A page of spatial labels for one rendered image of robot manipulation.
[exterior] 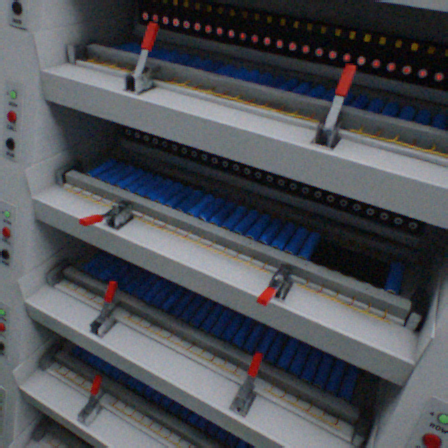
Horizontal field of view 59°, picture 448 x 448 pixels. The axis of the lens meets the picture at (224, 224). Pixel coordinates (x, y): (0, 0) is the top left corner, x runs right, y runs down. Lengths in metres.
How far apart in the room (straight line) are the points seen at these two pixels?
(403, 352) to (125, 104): 0.47
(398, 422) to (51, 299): 0.59
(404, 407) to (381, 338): 0.08
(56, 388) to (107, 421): 0.13
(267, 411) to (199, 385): 0.11
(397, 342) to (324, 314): 0.09
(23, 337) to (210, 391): 0.39
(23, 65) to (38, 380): 0.59
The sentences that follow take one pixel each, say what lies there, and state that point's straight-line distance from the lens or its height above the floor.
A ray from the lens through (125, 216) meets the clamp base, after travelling 0.63.
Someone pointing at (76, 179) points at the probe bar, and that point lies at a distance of 0.71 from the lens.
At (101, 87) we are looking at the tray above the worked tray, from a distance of 0.60.
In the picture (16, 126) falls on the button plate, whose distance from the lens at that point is 0.72.
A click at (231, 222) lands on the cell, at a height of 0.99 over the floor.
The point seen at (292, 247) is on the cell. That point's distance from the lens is 0.58.
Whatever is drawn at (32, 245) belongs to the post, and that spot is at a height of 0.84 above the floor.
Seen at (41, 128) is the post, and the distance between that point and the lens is 0.70.
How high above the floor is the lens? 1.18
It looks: 20 degrees down
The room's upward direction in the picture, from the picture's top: 14 degrees clockwise
